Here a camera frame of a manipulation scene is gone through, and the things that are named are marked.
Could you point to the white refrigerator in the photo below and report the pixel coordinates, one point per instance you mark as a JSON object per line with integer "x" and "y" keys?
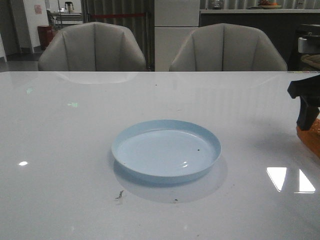
{"x": 173, "y": 21}

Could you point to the red trash bin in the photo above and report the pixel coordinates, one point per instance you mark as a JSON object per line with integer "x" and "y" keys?
{"x": 45, "y": 34}

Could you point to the pink wall notice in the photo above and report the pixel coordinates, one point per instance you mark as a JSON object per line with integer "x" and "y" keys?
{"x": 38, "y": 9}

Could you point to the silver arm gripper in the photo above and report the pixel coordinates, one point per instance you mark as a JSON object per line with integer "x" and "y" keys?
{"x": 308, "y": 90}

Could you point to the right grey upholstered chair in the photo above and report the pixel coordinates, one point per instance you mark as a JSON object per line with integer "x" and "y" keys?
{"x": 225, "y": 47}

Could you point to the orange toy corn cob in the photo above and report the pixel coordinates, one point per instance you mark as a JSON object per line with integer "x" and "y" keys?
{"x": 311, "y": 138}

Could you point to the red barrier belt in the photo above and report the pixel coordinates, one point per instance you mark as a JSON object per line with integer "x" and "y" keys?
{"x": 115, "y": 16}

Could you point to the dark kitchen counter cabinet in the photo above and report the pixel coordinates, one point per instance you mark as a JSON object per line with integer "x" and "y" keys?
{"x": 278, "y": 24}

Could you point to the fruit bowl on counter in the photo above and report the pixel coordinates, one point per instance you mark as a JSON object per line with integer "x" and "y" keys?
{"x": 268, "y": 4}

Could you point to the blender on counter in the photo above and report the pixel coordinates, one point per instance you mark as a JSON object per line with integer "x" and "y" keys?
{"x": 217, "y": 4}

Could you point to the grey upholstered chair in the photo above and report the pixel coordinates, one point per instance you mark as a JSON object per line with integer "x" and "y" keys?
{"x": 225, "y": 47}
{"x": 93, "y": 47}

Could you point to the background work table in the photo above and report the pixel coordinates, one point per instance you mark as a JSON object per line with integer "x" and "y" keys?
{"x": 61, "y": 19}

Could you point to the left grey upholstered chair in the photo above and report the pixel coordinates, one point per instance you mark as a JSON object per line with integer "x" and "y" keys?
{"x": 93, "y": 47}

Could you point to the light blue round plate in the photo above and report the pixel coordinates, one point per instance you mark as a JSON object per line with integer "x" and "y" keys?
{"x": 166, "y": 151}

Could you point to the dark chair with cushion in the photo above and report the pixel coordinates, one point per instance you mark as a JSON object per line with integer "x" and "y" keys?
{"x": 305, "y": 52}

